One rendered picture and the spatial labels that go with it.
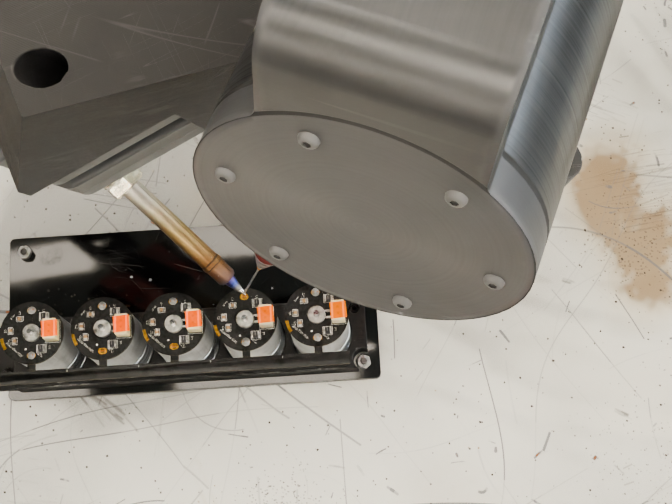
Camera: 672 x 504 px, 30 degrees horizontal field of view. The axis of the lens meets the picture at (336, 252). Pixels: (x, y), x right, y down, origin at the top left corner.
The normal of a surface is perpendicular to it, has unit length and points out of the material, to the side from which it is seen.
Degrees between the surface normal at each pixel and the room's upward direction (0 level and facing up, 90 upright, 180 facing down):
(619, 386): 0
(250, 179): 77
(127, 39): 18
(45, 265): 0
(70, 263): 0
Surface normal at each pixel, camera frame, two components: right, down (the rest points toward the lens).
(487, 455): -0.04, -0.25
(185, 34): 0.25, -0.36
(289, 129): -0.34, 0.83
